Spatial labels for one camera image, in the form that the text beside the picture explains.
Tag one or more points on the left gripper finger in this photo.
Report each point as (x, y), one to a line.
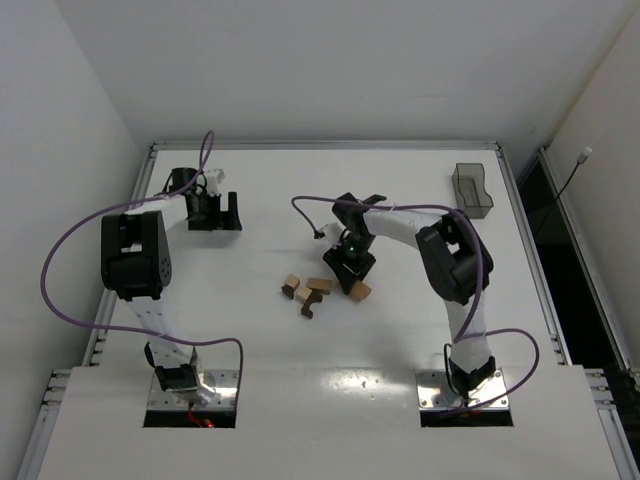
(233, 222)
(212, 213)

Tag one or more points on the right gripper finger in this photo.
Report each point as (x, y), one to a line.
(360, 270)
(343, 275)

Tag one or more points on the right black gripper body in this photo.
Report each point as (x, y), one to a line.
(350, 260)

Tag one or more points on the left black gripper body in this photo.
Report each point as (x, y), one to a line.
(213, 220)

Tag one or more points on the light wood cube block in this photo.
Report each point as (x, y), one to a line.
(292, 282)
(303, 294)

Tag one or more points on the grey translucent plastic bin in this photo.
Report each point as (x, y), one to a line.
(468, 182)

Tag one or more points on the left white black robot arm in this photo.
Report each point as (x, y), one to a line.
(136, 265)

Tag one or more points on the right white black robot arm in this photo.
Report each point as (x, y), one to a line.
(456, 263)

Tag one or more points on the dark wood arch block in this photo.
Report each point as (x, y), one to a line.
(313, 298)

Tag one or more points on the dark wood quarter-round block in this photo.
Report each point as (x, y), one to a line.
(289, 291)

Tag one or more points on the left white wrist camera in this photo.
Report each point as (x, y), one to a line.
(214, 178)

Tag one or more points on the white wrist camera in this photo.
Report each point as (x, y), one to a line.
(214, 178)
(330, 233)

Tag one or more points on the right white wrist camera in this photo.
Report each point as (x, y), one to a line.
(330, 233)

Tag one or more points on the aluminium table frame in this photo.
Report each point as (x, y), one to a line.
(335, 397)

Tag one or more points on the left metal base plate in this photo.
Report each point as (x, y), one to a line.
(217, 393)

